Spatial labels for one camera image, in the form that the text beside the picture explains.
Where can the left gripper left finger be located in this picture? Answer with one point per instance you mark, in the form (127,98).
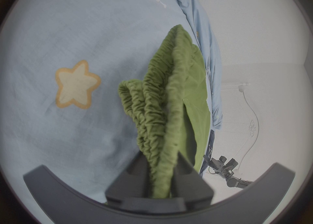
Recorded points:
(132,186)

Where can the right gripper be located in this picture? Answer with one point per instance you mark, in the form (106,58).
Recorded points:
(220,165)

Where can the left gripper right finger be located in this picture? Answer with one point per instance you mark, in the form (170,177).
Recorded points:
(190,186)

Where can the green shorts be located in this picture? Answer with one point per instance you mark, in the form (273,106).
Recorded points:
(171,96)

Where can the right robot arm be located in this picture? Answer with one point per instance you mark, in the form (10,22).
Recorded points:
(239,182)

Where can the bed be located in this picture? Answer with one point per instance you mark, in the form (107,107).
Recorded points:
(49,132)

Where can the dark blue printed T-shirt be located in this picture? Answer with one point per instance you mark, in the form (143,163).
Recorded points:
(209,149)

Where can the pale blue quilt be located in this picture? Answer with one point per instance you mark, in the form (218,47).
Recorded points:
(207,59)

